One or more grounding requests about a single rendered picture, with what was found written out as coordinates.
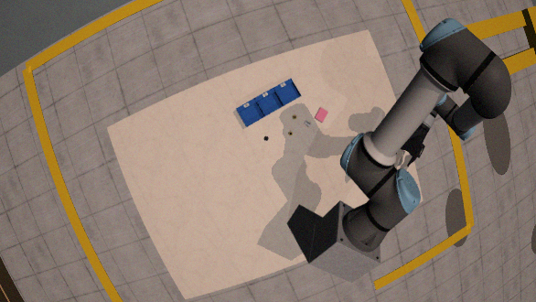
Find pink flat square block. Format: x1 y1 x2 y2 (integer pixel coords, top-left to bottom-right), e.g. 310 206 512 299
315 107 328 123

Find blue rack of bins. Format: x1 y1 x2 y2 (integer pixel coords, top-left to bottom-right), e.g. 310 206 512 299
236 79 301 127

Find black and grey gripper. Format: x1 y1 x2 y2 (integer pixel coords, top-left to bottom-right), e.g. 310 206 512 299
393 123 430 169

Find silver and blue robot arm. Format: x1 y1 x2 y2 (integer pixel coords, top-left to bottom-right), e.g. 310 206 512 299
340 18 511 252

